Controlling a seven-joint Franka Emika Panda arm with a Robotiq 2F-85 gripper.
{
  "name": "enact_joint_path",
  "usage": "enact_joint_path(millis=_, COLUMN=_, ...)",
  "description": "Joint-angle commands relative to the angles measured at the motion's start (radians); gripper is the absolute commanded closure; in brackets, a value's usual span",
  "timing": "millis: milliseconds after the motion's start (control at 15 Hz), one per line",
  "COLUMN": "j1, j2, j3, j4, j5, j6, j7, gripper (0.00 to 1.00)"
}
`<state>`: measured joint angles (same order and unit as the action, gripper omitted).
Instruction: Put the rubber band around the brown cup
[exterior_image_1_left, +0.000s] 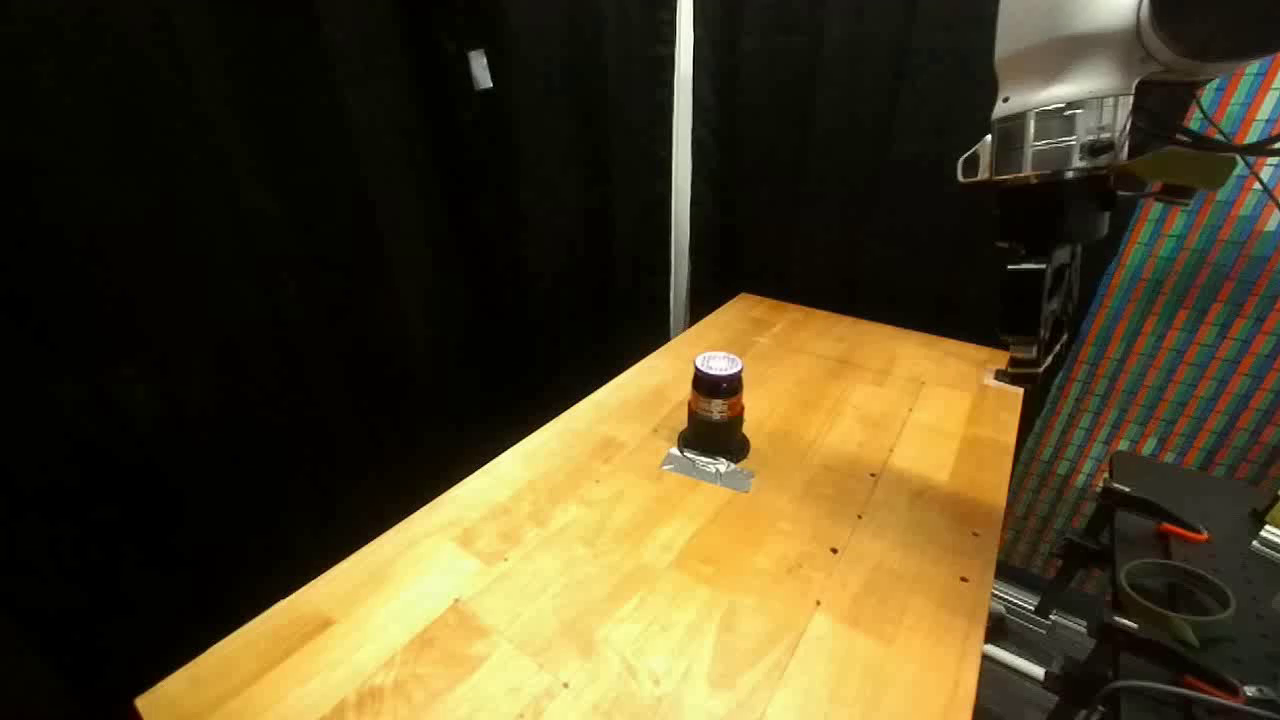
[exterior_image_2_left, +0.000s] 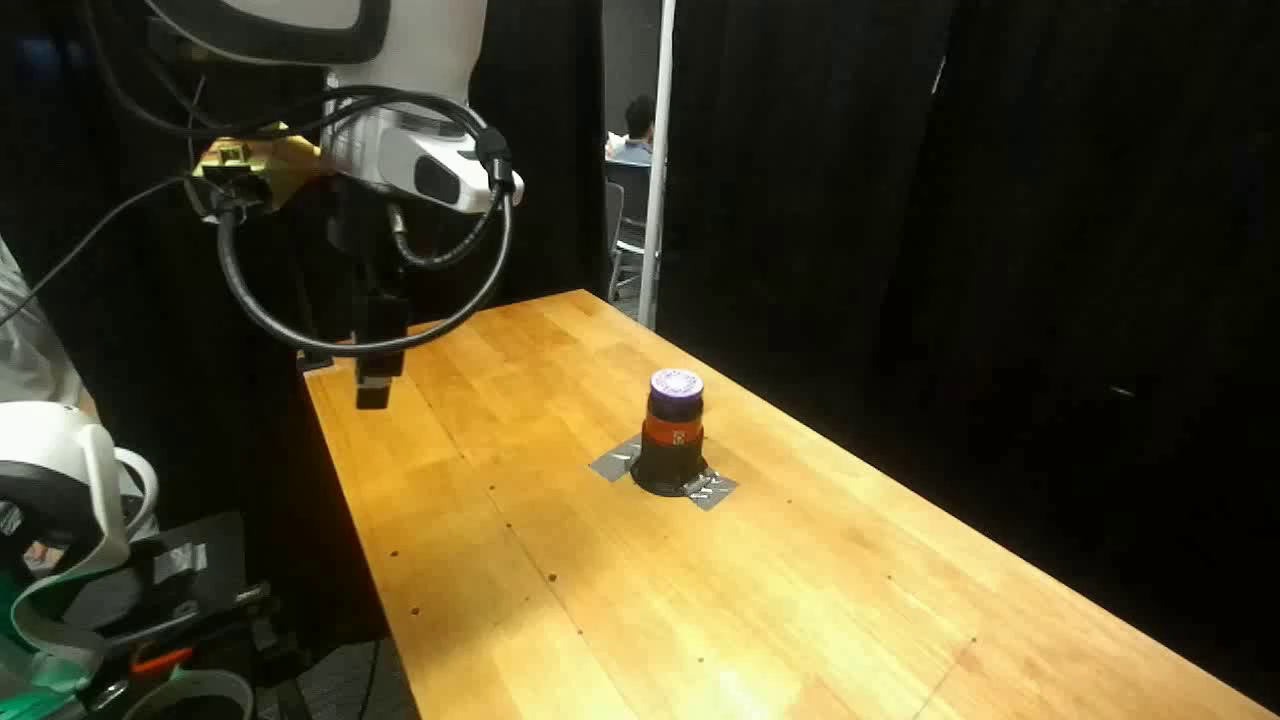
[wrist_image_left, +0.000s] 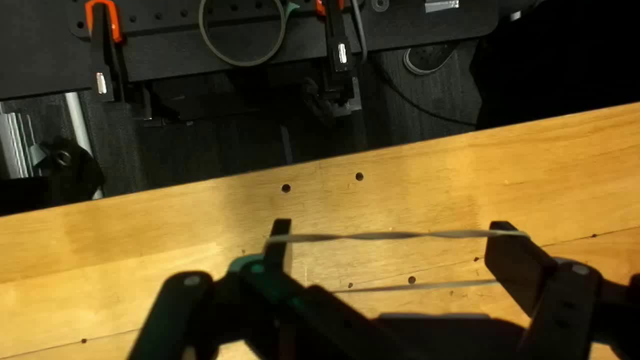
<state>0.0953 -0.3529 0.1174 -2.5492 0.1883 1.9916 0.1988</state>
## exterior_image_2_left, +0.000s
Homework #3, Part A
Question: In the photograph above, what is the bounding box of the thin grey cable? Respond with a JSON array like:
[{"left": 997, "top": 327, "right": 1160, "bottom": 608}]
[{"left": 0, "top": 171, "right": 201, "bottom": 327}]

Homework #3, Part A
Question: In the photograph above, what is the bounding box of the grey tape piece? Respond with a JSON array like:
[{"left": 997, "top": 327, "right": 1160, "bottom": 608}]
[
  {"left": 586, "top": 436, "right": 648, "bottom": 483},
  {"left": 679, "top": 463, "right": 738, "bottom": 518}
]

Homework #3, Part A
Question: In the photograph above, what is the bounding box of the black equipment box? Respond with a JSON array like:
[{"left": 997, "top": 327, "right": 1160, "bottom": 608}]
[{"left": 77, "top": 511, "right": 290, "bottom": 673}]

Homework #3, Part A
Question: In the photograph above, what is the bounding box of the gold wrist camera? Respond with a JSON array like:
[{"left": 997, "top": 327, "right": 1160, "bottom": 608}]
[{"left": 186, "top": 133, "right": 327, "bottom": 216}]

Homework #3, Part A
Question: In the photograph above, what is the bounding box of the white round headset device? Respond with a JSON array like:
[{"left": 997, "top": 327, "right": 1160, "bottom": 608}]
[{"left": 0, "top": 396, "right": 163, "bottom": 581}]

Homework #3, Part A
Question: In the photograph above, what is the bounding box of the black curtain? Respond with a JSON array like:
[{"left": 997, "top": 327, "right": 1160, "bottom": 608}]
[{"left": 664, "top": 0, "right": 1280, "bottom": 675}]

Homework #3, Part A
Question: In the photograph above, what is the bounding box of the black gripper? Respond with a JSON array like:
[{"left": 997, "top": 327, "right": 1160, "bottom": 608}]
[{"left": 319, "top": 176, "right": 411, "bottom": 413}]

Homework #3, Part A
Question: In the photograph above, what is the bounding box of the green white strap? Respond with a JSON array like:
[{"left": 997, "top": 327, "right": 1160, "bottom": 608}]
[{"left": 2, "top": 529, "right": 133, "bottom": 683}]

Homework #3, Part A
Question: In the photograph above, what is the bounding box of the white vertical pole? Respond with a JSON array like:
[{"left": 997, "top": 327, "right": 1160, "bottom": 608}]
[{"left": 630, "top": 0, "right": 679, "bottom": 333}]

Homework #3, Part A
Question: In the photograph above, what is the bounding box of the orange handled tool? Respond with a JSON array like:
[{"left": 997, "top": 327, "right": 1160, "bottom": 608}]
[{"left": 127, "top": 643, "right": 201, "bottom": 680}]

